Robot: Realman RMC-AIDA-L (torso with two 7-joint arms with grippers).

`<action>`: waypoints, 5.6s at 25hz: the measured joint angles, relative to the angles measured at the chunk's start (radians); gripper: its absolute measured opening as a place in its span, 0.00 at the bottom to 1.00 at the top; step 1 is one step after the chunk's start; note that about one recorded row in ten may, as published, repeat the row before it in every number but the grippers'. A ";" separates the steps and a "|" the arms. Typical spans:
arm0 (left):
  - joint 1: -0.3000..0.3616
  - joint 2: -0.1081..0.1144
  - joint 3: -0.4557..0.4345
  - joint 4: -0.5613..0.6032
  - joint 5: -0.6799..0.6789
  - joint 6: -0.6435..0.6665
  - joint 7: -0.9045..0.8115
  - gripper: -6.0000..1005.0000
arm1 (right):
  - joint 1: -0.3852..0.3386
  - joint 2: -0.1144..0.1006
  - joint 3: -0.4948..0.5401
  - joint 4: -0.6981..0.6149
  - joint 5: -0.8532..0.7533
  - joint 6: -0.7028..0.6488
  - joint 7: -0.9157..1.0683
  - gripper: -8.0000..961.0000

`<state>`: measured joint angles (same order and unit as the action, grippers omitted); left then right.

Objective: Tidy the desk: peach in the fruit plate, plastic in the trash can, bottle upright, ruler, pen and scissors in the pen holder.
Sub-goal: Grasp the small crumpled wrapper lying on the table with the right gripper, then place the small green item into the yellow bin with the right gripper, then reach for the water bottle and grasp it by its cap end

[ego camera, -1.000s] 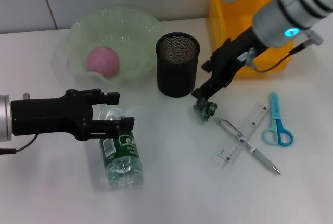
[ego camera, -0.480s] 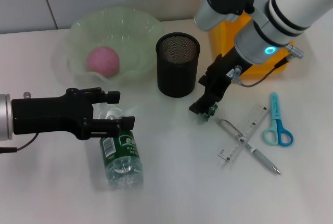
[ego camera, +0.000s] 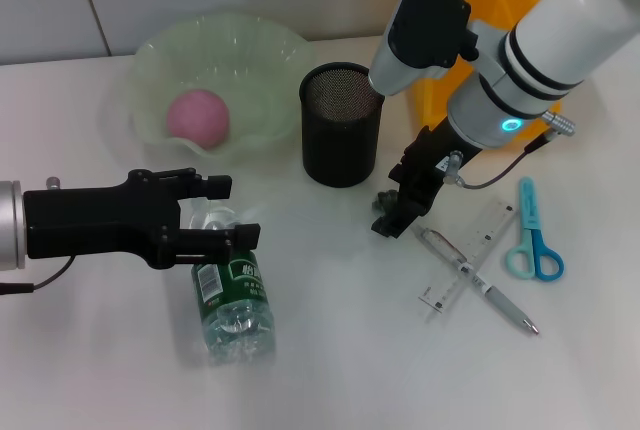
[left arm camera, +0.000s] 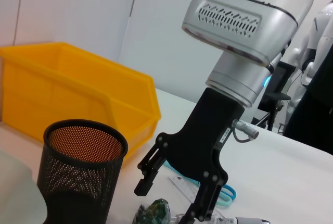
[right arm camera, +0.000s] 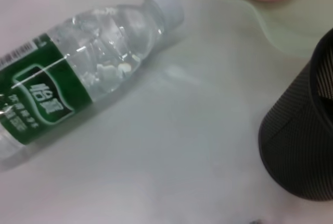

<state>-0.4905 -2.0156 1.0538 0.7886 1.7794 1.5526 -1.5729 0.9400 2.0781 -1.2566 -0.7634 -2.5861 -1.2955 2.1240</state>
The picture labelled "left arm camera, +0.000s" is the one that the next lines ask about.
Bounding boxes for blue teal scissors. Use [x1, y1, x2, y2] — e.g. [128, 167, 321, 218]
[163, 161, 238, 208]

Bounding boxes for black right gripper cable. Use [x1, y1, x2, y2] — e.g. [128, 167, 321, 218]
[232, 119, 260, 144]

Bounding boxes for green glass fruit bowl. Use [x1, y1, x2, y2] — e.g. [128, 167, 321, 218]
[0, 148, 48, 224]

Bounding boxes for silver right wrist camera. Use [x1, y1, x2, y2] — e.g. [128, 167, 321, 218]
[181, 0, 298, 67]

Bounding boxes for white humanoid robot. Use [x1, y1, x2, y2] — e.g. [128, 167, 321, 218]
[286, 0, 333, 126]

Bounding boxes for yellow plastic bin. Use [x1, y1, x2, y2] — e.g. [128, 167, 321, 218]
[0, 42, 162, 169]

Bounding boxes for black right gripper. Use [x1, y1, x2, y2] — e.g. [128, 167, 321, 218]
[134, 88, 246, 224]

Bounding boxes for black mesh pen holder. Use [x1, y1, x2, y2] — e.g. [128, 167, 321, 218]
[36, 119, 129, 224]

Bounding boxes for grey clear ballpoint pen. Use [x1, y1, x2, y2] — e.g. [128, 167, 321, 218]
[169, 208, 274, 224]

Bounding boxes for black clothed figure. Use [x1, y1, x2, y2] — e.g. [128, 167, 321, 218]
[283, 33, 333, 155]

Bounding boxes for black office chair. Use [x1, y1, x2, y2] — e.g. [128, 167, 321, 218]
[251, 61, 298, 131]

